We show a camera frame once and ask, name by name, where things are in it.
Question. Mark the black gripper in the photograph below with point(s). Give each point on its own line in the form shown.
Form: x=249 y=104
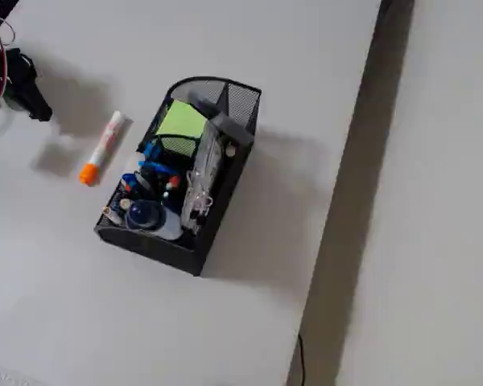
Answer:
x=29 y=93

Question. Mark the white marker with orange cap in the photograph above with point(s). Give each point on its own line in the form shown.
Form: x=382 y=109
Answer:
x=104 y=144

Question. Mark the black mesh desk organizer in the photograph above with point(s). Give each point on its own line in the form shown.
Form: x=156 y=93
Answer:
x=153 y=249

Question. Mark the green sticky note pad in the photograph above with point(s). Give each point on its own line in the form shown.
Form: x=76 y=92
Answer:
x=181 y=120

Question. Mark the white bottle with blue cap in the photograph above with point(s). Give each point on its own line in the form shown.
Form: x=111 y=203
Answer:
x=145 y=215

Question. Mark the small orange-tipped pen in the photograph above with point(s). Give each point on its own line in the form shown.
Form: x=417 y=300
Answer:
x=172 y=183

